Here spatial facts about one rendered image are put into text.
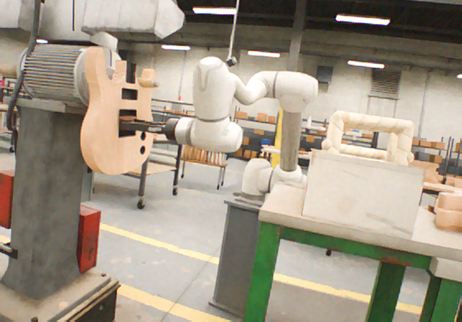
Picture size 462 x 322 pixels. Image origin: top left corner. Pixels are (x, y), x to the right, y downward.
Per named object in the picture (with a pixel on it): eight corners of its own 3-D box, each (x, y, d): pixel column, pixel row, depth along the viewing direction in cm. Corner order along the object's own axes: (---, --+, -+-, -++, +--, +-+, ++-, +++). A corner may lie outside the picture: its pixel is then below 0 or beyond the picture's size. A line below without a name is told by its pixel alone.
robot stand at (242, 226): (224, 284, 186) (239, 192, 183) (260, 297, 177) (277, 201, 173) (207, 304, 161) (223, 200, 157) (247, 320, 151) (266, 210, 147)
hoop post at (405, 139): (396, 163, 61) (403, 125, 60) (392, 163, 64) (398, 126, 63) (409, 166, 60) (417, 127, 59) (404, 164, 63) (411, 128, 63)
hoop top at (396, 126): (331, 121, 65) (333, 109, 64) (330, 122, 68) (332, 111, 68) (415, 134, 59) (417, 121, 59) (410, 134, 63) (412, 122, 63)
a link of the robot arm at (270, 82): (245, 74, 120) (274, 77, 116) (256, 65, 135) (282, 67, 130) (246, 101, 127) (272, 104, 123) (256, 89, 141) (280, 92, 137)
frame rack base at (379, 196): (300, 216, 66) (313, 150, 65) (301, 203, 80) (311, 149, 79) (412, 239, 59) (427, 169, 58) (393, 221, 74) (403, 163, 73)
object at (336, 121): (327, 152, 65) (332, 116, 65) (325, 152, 68) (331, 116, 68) (339, 154, 64) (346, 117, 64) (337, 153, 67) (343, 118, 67)
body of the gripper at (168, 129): (172, 143, 83) (148, 139, 85) (184, 140, 91) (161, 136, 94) (175, 120, 82) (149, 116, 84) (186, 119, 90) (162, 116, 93)
